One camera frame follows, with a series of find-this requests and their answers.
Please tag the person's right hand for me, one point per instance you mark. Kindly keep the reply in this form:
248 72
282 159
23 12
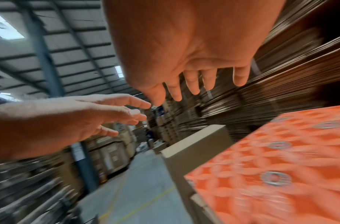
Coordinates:
186 35

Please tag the person's left hand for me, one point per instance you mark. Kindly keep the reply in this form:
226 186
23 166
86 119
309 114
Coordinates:
53 124

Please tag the wall of cardboard stacks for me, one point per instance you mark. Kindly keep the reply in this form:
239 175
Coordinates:
292 78

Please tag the large cardboard box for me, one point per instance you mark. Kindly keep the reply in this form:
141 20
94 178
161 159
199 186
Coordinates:
195 148

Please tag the blue steel column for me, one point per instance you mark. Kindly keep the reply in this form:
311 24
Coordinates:
45 65

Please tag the small ceiling skylight panel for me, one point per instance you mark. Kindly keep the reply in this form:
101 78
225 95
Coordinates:
119 71

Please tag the pile of white blue sheets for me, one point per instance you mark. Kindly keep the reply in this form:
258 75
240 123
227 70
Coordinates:
159 110

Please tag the red patterned table cloth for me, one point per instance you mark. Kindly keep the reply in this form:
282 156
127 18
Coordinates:
281 175

